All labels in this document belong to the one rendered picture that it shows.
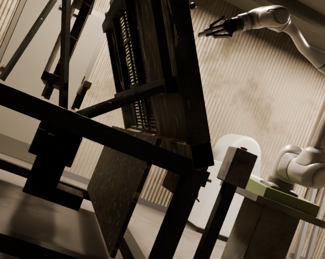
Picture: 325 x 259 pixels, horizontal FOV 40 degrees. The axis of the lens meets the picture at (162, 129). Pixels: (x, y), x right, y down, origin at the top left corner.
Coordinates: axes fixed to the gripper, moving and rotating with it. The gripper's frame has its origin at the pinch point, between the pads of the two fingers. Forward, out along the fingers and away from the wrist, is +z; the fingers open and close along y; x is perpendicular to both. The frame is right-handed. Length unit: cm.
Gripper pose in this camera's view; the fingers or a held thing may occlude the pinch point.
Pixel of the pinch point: (204, 33)
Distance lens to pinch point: 236.4
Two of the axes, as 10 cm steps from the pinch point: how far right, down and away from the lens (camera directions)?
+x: -1.4, 2.4, 9.6
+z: -9.3, 3.1, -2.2
